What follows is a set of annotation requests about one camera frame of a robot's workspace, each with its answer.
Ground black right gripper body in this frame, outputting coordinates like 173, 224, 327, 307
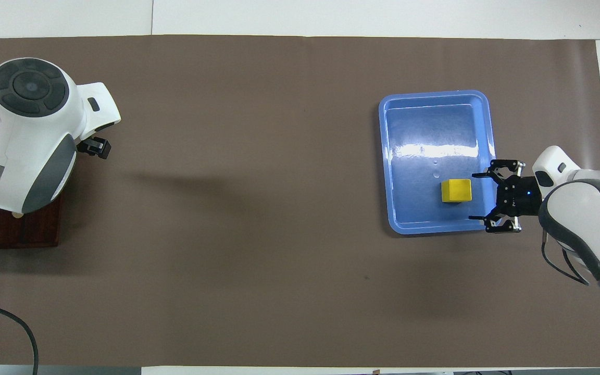
495, 177, 543, 217

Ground yellow cube block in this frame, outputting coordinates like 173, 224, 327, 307
441, 178, 472, 204

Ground wooden drawer with white handle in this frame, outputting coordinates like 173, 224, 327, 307
0, 201, 63, 246

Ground blue plastic tray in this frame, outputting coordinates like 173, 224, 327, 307
378, 90, 496, 236

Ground brown table mat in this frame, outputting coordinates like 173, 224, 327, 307
0, 35, 600, 368

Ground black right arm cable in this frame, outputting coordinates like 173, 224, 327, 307
541, 229, 591, 286

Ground black loose cable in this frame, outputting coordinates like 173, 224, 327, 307
0, 298, 39, 375

